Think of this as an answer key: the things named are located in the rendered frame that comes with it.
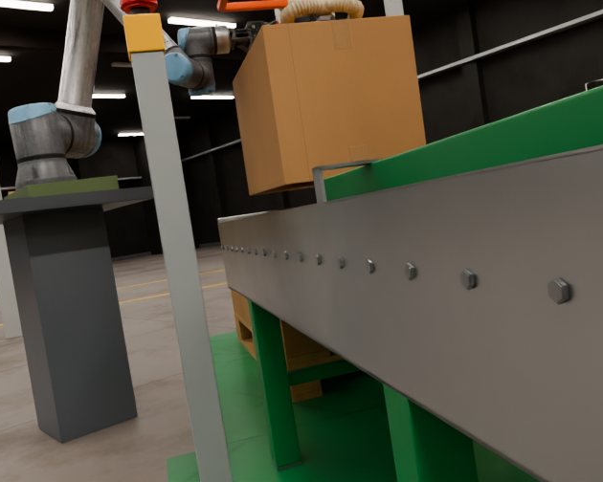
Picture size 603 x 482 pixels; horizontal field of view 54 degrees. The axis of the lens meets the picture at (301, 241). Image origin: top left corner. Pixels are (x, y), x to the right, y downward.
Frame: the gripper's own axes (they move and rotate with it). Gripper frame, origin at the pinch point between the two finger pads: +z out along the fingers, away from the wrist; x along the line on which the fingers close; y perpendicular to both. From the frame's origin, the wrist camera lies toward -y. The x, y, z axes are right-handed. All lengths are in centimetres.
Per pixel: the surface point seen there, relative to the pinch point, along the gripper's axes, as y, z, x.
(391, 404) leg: 146, -35, -82
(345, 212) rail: 140, -35, -63
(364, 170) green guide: 120, -25, -57
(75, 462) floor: 26, -86, -120
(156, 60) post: 85, -49, -29
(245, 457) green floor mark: 52, -42, -120
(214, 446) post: 85, -50, -104
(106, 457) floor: 28, -77, -120
